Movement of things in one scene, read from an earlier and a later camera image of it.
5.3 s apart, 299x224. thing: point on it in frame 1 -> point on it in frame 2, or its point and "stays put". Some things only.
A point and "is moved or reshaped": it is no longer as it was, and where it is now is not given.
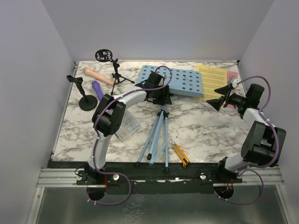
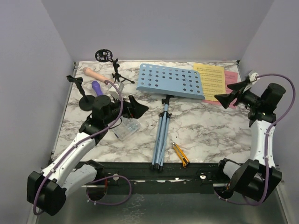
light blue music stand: x=183 y=81 is moved or reshaped
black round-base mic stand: x=88 y=102 stays put
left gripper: x=164 y=98 -> x=133 y=109
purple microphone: x=96 y=86 stays put
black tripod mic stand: x=105 y=55 stays put
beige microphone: x=97 y=75 stays put
